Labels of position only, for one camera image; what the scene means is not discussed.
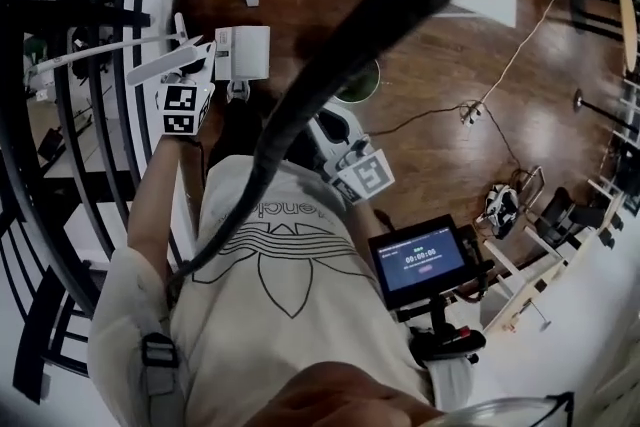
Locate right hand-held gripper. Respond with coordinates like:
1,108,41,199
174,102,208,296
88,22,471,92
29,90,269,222
307,104,397,206

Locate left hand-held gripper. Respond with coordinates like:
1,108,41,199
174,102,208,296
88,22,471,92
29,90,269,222
126,35,218,137

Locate person's left forearm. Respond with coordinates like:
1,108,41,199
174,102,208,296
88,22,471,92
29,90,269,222
126,134,184,266

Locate wooden floor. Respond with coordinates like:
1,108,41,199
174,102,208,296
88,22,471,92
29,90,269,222
169,0,640,276

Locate black floor stand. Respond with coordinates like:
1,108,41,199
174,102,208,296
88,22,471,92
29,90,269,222
571,88,640,137

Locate person's white shoe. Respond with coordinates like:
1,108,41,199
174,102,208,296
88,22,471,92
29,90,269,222
226,79,251,105

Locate long white pole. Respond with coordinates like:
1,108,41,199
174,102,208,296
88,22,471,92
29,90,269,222
23,32,190,81

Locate person's black trousers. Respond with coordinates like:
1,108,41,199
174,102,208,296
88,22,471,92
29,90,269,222
206,101,321,172

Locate green round bin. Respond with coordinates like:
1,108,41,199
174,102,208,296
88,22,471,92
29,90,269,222
337,56,382,105

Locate chest-mounted black screen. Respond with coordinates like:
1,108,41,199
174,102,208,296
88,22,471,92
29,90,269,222
368,213,474,309

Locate white power strip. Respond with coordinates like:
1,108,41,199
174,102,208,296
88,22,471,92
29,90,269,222
460,101,484,127

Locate black metal railing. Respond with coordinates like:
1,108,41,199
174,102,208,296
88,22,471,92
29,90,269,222
0,0,153,407

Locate white printed t-shirt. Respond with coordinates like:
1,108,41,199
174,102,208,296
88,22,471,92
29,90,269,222
88,154,437,427

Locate light wooden desk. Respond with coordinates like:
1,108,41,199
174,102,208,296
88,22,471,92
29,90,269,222
478,192,627,337

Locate black chair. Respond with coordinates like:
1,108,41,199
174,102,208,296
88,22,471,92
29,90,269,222
538,186,607,247

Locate person's chin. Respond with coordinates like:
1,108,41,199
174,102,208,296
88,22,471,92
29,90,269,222
243,361,447,427

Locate round wooden table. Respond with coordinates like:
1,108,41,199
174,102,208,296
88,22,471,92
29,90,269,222
616,0,640,72

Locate thin black cable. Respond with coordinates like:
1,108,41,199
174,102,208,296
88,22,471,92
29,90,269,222
366,104,472,137

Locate thick black cable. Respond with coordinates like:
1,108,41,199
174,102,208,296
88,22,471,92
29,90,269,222
166,0,576,297

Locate black screen mount bracket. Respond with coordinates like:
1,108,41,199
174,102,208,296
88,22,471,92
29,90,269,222
394,224,502,367

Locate tan cable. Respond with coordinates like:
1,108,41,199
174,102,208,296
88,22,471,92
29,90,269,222
478,0,562,107

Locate grey backpack strap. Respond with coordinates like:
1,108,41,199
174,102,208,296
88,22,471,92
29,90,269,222
139,330,192,427

